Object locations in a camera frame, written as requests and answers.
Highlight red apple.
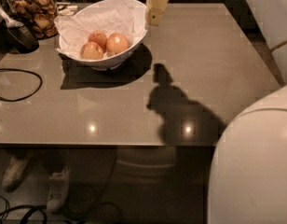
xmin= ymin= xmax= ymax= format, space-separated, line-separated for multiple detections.
xmin=106 ymin=33 xmax=130 ymax=57
xmin=80 ymin=42 xmax=104 ymax=60
xmin=88 ymin=30 xmax=107 ymax=51

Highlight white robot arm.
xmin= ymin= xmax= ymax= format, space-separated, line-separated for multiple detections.
xmin=206 ymin=0 xmax=287 ymax=224

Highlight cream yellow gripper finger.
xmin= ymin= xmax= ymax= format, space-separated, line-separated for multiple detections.
xmin=146 ymin=0 xmax=169 ymax=26

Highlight left white shoe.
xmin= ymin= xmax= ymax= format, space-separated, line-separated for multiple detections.
xmin=2 ymin=156 xmax=29 ymax=192

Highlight white paper in bowl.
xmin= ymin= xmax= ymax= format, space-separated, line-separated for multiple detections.
xmin=53 ymin=0 xmax=144 ymax=60

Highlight black cables on floor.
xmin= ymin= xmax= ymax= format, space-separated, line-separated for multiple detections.
xmin=0 ymin=194 xmax=48 ymax=224

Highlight small white items behind bowl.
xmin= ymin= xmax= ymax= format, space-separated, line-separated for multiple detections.
xmin=58 ymin=5 xmax=78 ymax=16

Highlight white bowl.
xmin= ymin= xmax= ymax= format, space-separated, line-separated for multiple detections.
xmin=58 ymin=0 xmax=149 ymax=71

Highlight glass jar of chips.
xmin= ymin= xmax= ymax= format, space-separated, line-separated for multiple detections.
xmin=7 ymin=0 xmax=58 ymax=39

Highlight black round appliance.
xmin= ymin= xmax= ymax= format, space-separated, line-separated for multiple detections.
xmin=0 ymin=0 xmax=41 ymax=54

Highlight black cable on table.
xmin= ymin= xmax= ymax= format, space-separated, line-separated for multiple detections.
xmin=0 ymin=67 xmax=44 ymax=103

